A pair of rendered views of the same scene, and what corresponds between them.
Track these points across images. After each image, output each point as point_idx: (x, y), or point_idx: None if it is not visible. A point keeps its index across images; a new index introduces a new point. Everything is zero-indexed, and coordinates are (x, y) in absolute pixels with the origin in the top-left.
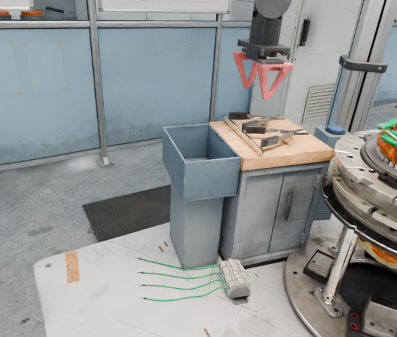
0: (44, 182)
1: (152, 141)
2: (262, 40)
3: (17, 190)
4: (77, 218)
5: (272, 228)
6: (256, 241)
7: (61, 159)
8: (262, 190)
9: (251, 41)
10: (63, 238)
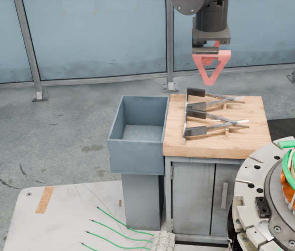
0: (108, 101)
1: (224, 70)
2: (202, 26)
3: (84, 104)
4: None
5: (210, 213)
6: (193, 221)
7: (128, 79)
8: (192, 176)
9: (195, 25)
10: (108, 159)
